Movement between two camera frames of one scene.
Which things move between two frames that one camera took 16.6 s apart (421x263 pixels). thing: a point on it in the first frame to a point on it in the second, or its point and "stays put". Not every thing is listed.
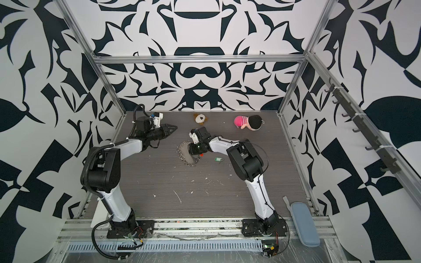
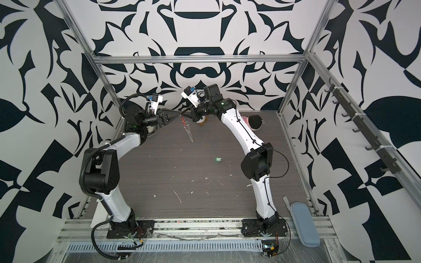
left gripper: x=165 y=128 to x=160 y=116
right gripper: x=193 y=150 to x=190 y=108
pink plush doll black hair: x=254 y=122 stays put
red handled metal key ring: x=180 y=157 to x=186 y=124
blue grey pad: x=307 y=233 stays put
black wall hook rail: x=391 y=163 stays put
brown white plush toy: x=199 y=118 stays put
